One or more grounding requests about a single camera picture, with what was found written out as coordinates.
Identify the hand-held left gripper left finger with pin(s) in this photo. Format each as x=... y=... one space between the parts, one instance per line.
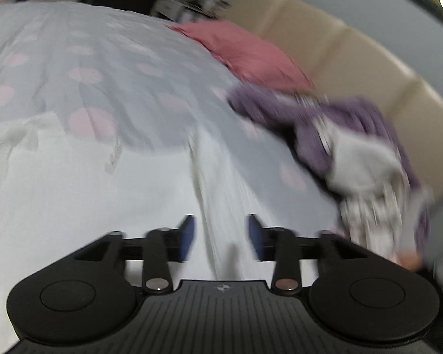
x=187 y=238

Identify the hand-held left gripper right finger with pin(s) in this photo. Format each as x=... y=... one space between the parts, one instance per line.
x=254 y=238

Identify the white muslin garment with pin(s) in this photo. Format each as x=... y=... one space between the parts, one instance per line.
x=59 y=191

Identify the crumpled cream garment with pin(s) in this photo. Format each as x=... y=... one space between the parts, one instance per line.
x=369 y=214

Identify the purple fleece robe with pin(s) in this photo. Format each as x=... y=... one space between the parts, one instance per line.
x=273 y=107

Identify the pink pillow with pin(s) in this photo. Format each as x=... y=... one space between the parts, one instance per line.
x=251 y=51

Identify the beige padded headboard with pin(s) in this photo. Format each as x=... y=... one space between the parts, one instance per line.
x=354 y=51

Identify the bed with pink dotted sheet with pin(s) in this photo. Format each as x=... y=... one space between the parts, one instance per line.
x=96 y=44

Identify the white nightstand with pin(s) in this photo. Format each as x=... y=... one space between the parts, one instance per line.
x=184 y=7

